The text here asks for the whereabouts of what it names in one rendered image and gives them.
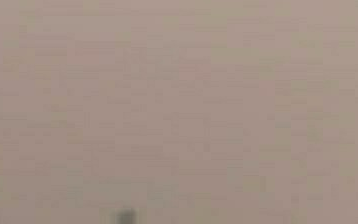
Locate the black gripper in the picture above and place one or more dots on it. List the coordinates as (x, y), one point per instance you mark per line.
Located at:
(126, 218)

